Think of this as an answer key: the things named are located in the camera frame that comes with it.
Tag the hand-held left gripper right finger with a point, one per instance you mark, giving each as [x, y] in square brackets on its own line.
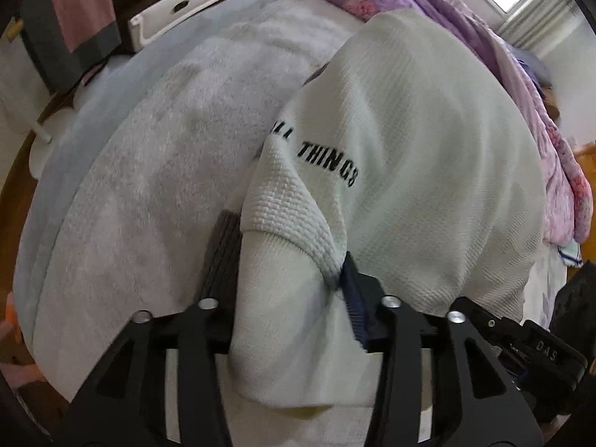
[361, 307]

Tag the floral bed sheet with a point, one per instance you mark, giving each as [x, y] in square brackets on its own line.
[542, 288]

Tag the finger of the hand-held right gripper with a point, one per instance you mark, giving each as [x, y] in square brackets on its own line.
[577, 302]
[484, 323]

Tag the pink and grey towel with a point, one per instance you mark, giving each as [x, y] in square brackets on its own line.
[79, 9]

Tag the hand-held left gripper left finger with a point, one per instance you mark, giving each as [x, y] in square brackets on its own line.
[223, 251]

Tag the white button-up jacket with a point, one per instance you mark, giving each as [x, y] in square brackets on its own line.
[419, 149]

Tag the wooden bed headboard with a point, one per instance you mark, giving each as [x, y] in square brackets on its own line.
[589, 163]

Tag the beige grey curtain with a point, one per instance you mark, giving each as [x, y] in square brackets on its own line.
[540, 28]

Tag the white fleece blanket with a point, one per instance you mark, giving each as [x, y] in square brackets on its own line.
[139, 195]

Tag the grey purple pillow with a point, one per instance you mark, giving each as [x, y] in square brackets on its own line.
[535, 67]

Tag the light blue pillow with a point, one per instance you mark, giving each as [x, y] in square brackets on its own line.
[570, 254]

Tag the white and dark cabinet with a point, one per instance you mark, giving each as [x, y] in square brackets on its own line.
[186, 4]

